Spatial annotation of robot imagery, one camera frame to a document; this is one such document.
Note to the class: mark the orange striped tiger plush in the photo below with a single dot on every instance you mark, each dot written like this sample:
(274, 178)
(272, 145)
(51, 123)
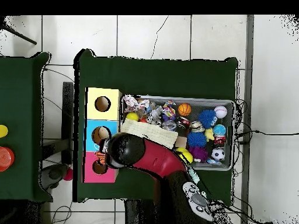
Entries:
(100, 157)

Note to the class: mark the cream muslin cloth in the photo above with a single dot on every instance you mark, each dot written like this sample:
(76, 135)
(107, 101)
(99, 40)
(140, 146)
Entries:
(149, 131)

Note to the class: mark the blue spiky ball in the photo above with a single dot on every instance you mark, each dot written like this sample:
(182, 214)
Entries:
(197, 139)
(207, 119)

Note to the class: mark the mint green muslin cloth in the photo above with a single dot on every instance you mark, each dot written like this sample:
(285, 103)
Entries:
(193, 175)

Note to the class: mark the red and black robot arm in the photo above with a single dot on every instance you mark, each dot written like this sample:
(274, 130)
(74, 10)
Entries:
(161, 161)

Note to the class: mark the wooden box with three holes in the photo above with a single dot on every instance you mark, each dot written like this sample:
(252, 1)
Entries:
(109, 112)

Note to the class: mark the silver mesh bin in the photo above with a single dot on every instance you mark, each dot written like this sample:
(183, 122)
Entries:
(201, 102)

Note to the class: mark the grey rounded object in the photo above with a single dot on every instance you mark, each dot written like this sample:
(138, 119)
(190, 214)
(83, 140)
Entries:
(53, 175)

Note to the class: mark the dark green table cloth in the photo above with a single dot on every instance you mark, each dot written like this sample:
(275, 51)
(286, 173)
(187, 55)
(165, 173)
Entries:
(151, 77)
(21, 93)

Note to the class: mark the small orange basketball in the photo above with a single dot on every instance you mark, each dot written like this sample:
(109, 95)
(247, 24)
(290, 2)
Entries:
(184, 109)

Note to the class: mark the purple knobbly toy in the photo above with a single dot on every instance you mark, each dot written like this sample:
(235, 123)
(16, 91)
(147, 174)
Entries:
(198, 154)

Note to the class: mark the orange round object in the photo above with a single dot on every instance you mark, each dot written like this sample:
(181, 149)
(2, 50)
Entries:
(5, 158)

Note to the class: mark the yellow round object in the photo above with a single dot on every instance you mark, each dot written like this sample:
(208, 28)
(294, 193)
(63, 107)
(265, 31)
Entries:
(2, 131)

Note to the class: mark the small soccer ball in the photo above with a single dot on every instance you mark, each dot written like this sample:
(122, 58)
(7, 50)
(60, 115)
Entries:
(218, 154)

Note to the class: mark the globe print ball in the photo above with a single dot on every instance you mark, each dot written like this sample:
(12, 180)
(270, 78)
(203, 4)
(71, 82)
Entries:
(219, 130)

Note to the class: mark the small white baseball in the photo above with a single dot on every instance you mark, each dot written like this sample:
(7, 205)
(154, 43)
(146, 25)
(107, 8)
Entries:
(220, 112)

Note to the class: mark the black rod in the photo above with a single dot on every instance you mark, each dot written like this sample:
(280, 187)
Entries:
(21, 36)

